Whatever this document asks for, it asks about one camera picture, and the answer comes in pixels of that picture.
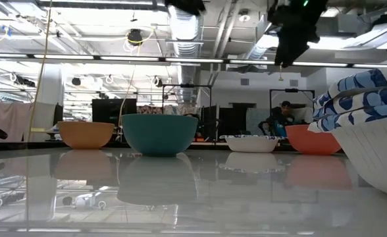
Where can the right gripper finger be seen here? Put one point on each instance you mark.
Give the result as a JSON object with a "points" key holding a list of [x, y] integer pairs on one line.
{"points": [[290, 47]]}

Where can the red orange plastic bowl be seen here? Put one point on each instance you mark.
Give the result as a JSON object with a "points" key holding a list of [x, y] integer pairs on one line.
{"points": [[312, 141]]}

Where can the teal plastic bowl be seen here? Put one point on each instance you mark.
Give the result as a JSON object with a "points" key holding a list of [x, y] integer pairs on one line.
{"points": [[159, 135]]}

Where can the tan orange plastic bowl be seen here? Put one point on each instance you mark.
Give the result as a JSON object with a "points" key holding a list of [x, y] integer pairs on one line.
{"points": [[85, 135]]}

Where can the round black ceiling device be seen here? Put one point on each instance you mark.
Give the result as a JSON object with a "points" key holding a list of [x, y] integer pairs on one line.
{"points": [[135, 37]]}

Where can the person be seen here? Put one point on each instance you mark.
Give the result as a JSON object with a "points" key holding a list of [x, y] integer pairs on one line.
{"points": [[284, 116]]}

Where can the black partition panels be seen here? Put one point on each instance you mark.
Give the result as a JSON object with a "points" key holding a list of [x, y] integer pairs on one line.
{"points": [[233, 121]]}

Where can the black cabinet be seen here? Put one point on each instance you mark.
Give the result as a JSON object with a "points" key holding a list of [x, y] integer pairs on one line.
{"points": [[113, 112]]}

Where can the white column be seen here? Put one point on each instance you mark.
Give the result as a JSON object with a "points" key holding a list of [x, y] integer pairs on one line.
{"points": [[52, 95]]}

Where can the pale hanging cloth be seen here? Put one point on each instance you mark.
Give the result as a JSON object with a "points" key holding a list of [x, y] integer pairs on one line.
{"points": [[6, 120]]}

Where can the silver ribbed ventilation duct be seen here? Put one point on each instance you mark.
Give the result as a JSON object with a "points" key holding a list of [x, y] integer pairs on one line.
{"points": [[185, 29]]}

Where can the black frame stand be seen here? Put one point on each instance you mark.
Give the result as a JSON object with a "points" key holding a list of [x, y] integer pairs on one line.
{"points": [[187, 86], [292, 89]]}

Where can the ceiling light rail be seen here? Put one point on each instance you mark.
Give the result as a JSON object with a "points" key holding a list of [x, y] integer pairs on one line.
{"points": [[193, 60]]}

